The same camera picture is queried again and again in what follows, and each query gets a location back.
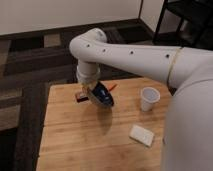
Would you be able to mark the dark blue ceramic bowl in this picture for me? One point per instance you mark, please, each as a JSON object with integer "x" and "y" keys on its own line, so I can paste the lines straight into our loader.
{"x": 100, "y": 95}

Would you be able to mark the dark patterned rug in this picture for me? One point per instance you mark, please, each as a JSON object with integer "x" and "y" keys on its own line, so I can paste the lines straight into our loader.
{"x": 25, "y": 79}

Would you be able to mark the white plastic cup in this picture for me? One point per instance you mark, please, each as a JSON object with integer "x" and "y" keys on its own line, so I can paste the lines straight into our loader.
{"x": 149, "y": 96}

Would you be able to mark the white rectangular sponge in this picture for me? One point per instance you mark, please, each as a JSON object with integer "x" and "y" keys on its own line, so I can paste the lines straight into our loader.
{"x": 142, "y": 135}

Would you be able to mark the small red brown block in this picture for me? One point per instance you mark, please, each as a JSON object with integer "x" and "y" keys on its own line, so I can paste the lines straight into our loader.
{"x": 80, "y": 97}

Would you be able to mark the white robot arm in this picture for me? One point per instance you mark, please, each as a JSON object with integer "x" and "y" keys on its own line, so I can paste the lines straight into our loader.
{"x": 188, "y": 131}

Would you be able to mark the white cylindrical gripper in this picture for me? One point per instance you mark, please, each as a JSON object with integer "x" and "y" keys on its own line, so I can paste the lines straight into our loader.
{"x": 87, "y": 74}

